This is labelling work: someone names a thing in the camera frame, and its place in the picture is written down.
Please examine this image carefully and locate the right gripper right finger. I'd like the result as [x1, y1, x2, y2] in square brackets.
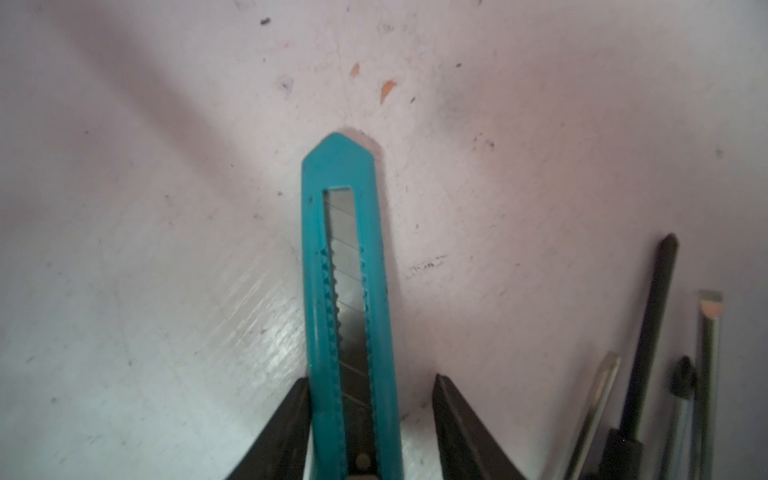
[432, 374, 524, 480]

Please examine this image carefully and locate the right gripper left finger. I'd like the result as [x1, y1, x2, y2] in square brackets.
[227, 377, 311, 480]

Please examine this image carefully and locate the teal utility knife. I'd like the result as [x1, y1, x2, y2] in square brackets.
[301, 133, 404, 479]

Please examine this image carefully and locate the clear handle screwdriver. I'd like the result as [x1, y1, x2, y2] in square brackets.
[694, 290, 724, 479]

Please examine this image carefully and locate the thin metal screwdriver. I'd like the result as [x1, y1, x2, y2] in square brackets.
[560, 351, 621, 479]

